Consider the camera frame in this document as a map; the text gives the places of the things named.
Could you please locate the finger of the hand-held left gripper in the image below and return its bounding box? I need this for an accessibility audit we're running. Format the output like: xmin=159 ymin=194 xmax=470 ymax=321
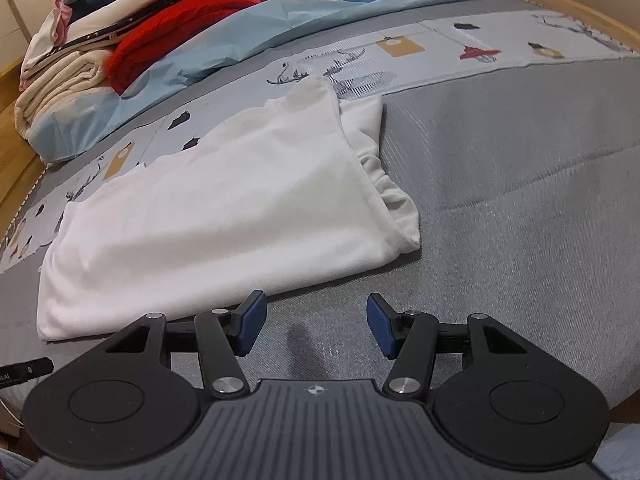
xmin=0 ymin=357 xmax=55 ymax=390

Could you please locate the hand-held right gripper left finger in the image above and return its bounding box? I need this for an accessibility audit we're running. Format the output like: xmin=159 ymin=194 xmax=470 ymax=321
xmin=103 ymin=288 xmax=267 ymax=401

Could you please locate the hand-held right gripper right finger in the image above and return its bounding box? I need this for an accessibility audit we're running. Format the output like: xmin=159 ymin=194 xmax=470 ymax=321
xmin=366 ymin=292 xmax=533 ymax=400

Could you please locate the white long-sleeve shirt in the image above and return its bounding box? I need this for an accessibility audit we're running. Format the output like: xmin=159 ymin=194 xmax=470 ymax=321
xmin=36 ymin=74 xmax=422 ymax=344

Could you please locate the beige folded towel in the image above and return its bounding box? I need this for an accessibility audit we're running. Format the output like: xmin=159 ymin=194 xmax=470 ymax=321
xmin=14 ymin=47 xmax=119 ymax=142

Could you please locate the light blue blanket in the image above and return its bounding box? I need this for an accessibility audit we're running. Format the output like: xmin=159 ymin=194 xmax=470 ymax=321
xmin=27 ymin=0 xmax=514 ymax=164

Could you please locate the red folded blanket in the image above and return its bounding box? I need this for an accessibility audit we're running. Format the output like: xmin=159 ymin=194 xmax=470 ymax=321
xmin=107 ymin=0 xmax=261 ymax=96

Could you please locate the printed grey bed sheet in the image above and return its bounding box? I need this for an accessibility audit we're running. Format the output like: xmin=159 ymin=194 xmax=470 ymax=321
xmin=0 ymin=9 xmax=640 ymax=274

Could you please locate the pink cloth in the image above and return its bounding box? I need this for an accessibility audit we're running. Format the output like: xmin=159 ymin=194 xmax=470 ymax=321
xmin=52 ymin=0 xmax=72 ymax=42

